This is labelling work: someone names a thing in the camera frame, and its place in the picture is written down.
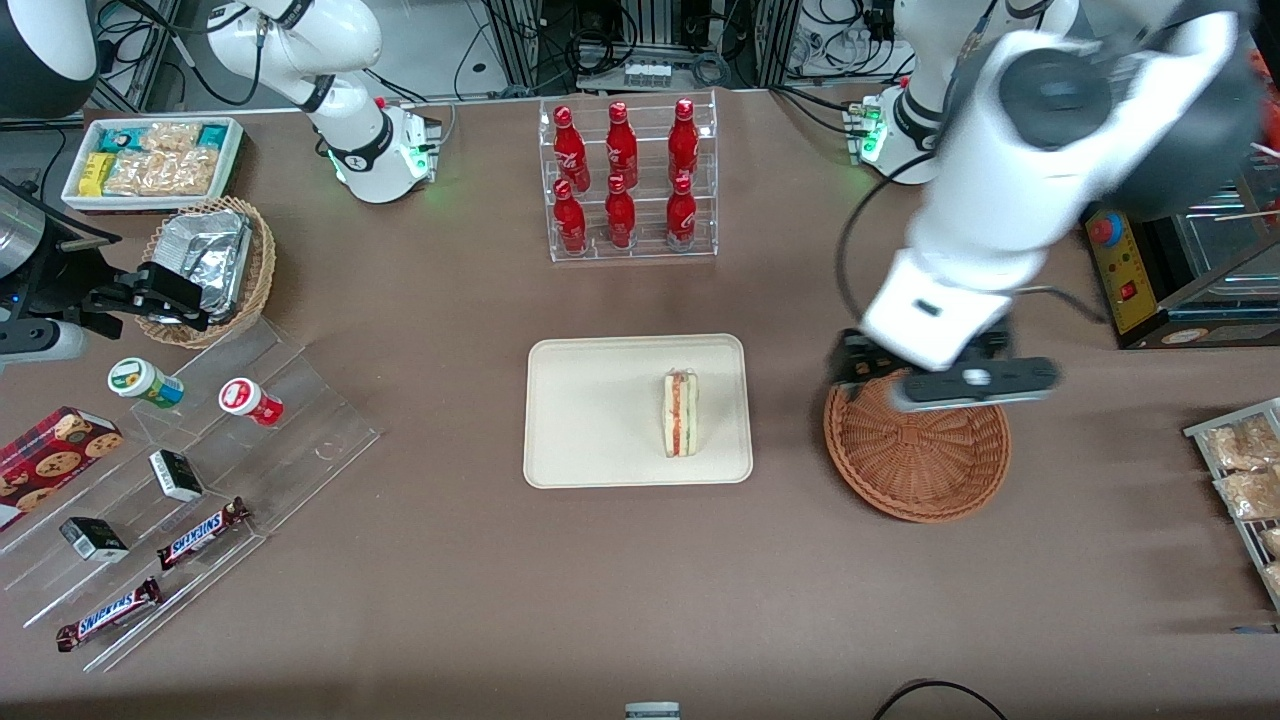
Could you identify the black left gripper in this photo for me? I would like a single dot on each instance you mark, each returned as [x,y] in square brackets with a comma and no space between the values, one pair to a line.
[852,362]

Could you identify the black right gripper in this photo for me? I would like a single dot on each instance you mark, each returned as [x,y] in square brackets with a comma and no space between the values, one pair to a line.
[62,287]

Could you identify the plastic triangle sandwich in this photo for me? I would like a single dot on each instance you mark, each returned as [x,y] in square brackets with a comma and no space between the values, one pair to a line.
[680,415]

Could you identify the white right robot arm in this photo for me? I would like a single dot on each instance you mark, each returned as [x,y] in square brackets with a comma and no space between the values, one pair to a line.
[340,40]

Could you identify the white arm base connector box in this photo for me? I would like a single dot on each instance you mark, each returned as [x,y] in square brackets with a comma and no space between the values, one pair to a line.
[420,140]
[868,125]

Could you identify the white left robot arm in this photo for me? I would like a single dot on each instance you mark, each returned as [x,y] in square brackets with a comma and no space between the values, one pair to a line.
[990,200]

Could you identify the brown round wicker basket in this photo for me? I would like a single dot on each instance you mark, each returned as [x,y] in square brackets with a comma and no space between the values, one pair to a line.
[915,470]

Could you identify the light tan wicker basket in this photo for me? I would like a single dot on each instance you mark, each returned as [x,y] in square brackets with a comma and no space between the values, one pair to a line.
[262,270]

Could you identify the cream rectangular serving tray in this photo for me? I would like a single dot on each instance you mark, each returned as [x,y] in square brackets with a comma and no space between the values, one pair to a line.
[580,420]

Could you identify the silver foil wrapped packet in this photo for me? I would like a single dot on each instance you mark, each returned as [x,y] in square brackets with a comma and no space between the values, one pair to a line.
[200,250]

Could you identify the green labelled jar white lid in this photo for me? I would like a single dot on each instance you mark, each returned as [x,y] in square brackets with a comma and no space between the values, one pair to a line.
[140,380]

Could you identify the white rectangular snack bin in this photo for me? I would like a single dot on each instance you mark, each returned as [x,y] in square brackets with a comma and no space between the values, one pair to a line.
[72,195]

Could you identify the clear bag of crackers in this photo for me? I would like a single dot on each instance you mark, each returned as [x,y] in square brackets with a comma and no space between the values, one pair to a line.
[170,137]
[160,173]

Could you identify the yellow snack packet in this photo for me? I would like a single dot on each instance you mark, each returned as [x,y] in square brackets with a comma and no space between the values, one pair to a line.
[94,173]

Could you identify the red strawberry cup white lid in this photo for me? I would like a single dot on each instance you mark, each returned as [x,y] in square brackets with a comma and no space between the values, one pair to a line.
[245,398]

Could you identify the teal snack packet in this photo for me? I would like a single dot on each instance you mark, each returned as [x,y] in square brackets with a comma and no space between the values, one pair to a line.
[212,136]
[120,139]

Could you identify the small black carton box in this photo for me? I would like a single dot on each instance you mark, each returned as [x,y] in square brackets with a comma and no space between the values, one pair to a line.
[176,476]
[95,540]

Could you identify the red chocolate chip cookie box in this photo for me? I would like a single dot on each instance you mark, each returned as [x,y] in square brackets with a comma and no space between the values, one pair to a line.
[50,460]

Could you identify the clear acrylic stepped display stand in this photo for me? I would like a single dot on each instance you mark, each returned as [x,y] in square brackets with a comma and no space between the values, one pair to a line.
[300,420]

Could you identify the black food warmer appliance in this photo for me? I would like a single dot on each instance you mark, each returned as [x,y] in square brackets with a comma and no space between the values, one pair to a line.
[1130,290]

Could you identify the Snickers chocolate bar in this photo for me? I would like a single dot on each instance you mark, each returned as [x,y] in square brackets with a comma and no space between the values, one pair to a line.
[200,535]
[110,613]

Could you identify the red cola bottle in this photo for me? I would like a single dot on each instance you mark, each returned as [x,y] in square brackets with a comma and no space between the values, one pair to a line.
[567,140]
[621,140]
[570,220]
[683,135]
[620,215]
[681,210]

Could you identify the stainless steel food pan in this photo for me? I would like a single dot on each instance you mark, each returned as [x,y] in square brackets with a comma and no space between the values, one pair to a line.
[1230,250]

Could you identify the clear bag of beige snacks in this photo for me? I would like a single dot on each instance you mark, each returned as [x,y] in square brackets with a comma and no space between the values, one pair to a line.
[1274,580]
[1272,542]
[1250,495]
[1240,445]

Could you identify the clear acrylic bottle rack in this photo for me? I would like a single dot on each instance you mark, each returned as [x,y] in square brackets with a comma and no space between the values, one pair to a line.
[645,160]

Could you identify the white power strip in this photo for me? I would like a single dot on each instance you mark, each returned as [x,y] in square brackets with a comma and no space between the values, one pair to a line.
[647,75]

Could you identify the aluminium equipment rack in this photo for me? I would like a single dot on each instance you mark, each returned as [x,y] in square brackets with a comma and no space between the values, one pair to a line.
[665,20]

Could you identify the small grey device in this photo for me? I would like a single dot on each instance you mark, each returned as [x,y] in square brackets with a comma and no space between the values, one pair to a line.
[652,712]

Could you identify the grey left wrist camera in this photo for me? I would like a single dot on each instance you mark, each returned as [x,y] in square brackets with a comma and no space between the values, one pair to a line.
[975,385]

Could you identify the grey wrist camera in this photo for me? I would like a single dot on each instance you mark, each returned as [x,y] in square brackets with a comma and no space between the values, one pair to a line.
[40,342]
[975,385]

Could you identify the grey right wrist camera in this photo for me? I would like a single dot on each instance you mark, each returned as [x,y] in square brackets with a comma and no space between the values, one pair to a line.
[40,342]

